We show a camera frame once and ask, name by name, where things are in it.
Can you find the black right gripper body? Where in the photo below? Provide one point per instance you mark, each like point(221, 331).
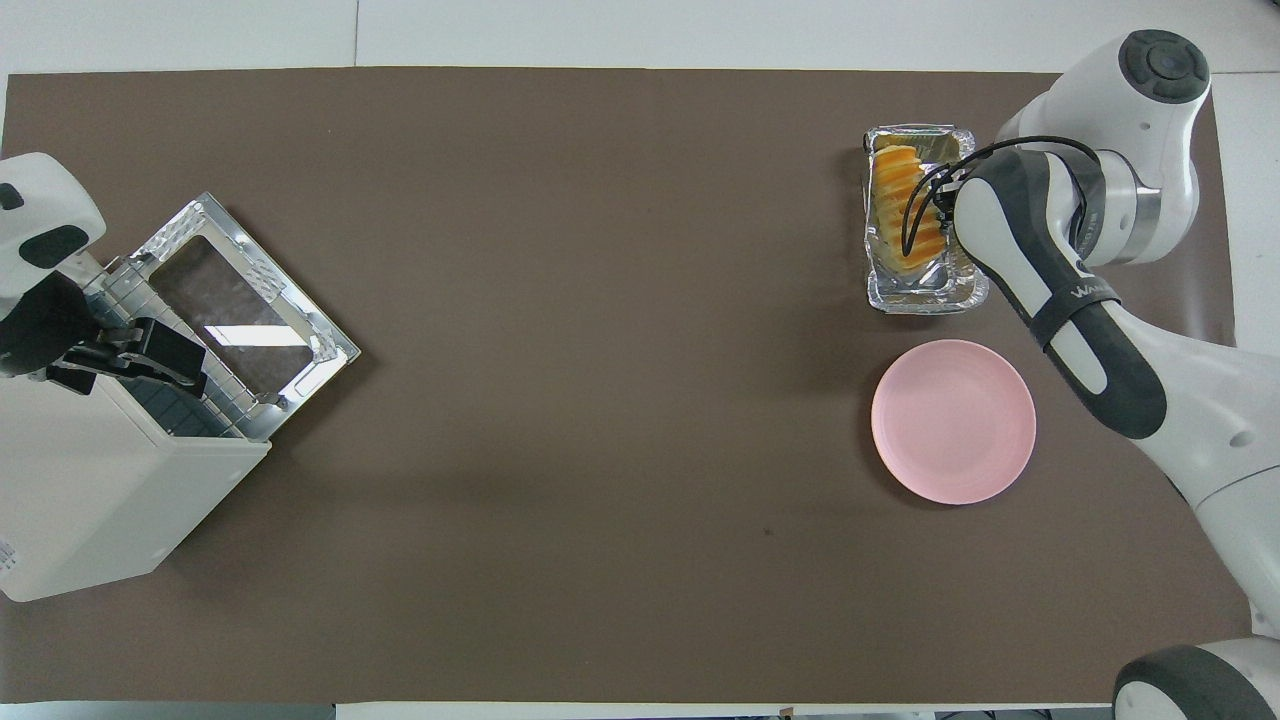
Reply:
point(945, 205)

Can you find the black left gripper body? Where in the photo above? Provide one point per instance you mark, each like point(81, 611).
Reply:
point(40, 325)

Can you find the golden bread roll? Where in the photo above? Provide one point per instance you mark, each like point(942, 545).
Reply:
point(892, 200)

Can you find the aluminium foil tray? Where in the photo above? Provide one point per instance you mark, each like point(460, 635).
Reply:
point(925, 295)

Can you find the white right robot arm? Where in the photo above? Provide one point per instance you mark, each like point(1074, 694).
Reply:
point(1150, 400)

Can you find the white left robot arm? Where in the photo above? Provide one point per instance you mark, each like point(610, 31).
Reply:
point(40, 200)

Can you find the glass oven door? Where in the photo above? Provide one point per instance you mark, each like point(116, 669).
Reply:
point(240, 315)

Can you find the cream toaster oven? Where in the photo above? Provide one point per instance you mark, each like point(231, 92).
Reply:
point(90, 480)

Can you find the pink round plate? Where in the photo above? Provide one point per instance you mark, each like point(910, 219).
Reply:
point(952, 422)

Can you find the brown table mat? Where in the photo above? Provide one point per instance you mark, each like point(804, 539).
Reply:
point(600, 300)

